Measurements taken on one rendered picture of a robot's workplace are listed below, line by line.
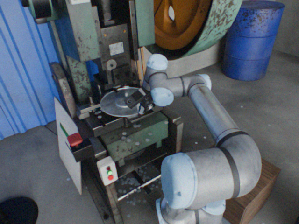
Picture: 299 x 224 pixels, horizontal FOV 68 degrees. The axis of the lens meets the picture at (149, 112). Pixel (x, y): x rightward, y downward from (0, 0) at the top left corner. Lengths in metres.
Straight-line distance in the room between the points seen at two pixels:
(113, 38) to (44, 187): 1.32
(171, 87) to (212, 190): 0.41
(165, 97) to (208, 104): 0.16
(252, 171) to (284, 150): 1.72
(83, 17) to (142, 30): 0.29
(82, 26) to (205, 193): 0.79
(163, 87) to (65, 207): 1.28
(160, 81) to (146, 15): 0.42
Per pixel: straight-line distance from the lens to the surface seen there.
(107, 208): 1.67
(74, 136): 1.09
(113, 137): 1.20
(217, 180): 0.49
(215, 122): 0.64
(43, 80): 2.39
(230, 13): 1.10
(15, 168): 2.26
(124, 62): 1.17
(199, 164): 0.49
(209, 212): 0.90
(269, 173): 1.52
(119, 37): 1.13
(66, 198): 1.85
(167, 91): 0.77
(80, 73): 1.39
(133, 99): 0.96
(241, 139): 0.57
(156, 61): 0.83
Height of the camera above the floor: 1.43
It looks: 36 degrees down
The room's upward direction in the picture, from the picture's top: 3 degrees counter-clockwise
